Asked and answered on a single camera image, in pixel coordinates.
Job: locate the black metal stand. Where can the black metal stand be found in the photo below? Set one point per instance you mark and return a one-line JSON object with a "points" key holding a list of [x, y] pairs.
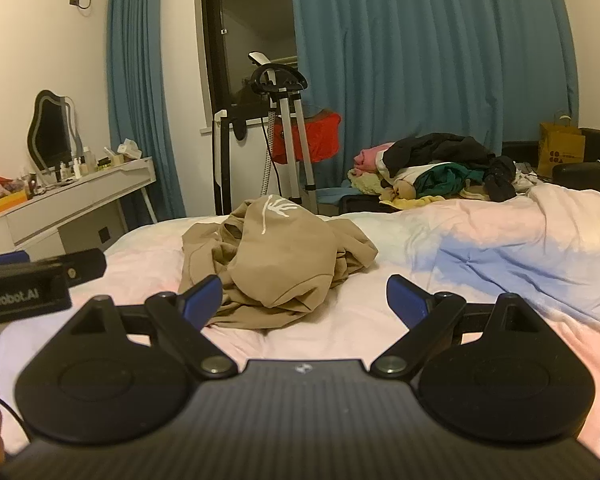
{"points": [[224, 160]]}

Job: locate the pale yellow towel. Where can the pale yellow towel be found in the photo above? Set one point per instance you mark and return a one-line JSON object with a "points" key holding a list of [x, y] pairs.
{"points": [[367, 185]]}

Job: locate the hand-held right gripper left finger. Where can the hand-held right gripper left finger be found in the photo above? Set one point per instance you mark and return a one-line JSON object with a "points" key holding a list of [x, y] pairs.
{"points": [[202, 296]]}

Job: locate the tissue box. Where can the tissue box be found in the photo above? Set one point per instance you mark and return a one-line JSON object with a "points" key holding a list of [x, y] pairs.
{"points": [[129, 150]]}

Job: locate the garment steamer stand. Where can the garment steamer stand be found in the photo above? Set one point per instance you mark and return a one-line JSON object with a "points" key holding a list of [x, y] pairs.
{"points": [[290, 125]]}

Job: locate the wavy-framed vanity mirror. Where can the wavy-framed vanity mirror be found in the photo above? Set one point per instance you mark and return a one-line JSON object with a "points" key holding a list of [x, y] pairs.
{"points": [[50, 132]]}

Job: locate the pink garment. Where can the pink garment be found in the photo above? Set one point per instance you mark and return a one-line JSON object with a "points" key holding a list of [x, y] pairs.
{"points": [[370, 157]]}

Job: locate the light blue cloth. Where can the light blue cloth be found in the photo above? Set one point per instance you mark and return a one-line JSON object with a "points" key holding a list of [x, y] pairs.
{"points": [[335, 194]]}

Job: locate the pastel tie-dye duvet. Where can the pastel tie-dye duvet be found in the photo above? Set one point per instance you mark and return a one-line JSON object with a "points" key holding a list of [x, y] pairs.
{"points": [[480, 260]]}

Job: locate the group of cosmetic bottles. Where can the group of cosmetic bottles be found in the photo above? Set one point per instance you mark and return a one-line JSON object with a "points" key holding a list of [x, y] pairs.
{"points": [[82, 165]]}

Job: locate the yellow storage tray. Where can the yellow storage tray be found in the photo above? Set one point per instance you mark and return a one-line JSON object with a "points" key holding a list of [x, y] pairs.
{"points": [[2, 205]]}

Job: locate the white dressing table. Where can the white dressing table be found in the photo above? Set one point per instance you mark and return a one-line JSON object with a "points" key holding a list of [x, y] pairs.
{"points": [[80, 200]]}

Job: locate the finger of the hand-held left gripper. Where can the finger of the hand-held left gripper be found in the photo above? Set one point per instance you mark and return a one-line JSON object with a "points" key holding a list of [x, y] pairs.
{"points": [[82, 265], [5, 259]]}

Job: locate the black headboard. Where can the black headboard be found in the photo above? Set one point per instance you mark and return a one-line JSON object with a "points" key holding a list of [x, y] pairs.
{"points": [[595, 150]]}

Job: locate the yellow paper bag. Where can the yellow paper bag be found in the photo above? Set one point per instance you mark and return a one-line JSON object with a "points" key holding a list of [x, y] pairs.
{"points": [[560, 147]]}

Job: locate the green garment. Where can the green garment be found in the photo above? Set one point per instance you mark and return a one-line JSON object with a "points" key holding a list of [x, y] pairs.
{"points": [[445, 180]]}

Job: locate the black garment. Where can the black garment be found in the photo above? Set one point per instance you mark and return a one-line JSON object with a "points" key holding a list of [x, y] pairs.
{"points": [[440, 150]]}

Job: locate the narrow blue curtain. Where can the narrow blue curtain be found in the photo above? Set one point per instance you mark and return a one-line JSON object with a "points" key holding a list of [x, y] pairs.
{"points": [[140, 110]]}

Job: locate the wide blue curtain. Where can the wide blue curtain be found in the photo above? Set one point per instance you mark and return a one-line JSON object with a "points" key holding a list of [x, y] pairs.
{"points": [[430, 50]]}

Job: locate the tan hoodie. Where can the tan hoodie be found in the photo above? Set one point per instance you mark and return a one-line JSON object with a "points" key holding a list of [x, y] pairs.
{"points": [[280, 260]]}

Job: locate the white crumpled clothes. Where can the white crumpled clothes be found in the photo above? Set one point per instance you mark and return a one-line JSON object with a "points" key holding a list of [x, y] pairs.
{"points": [[527, 177]]}

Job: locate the red cloth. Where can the red cloth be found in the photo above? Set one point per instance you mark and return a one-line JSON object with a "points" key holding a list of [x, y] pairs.
{"points": [[325, 135]]}

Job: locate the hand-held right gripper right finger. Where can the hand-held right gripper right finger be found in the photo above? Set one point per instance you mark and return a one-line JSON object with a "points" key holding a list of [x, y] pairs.
{"points": [[405, 296]]}

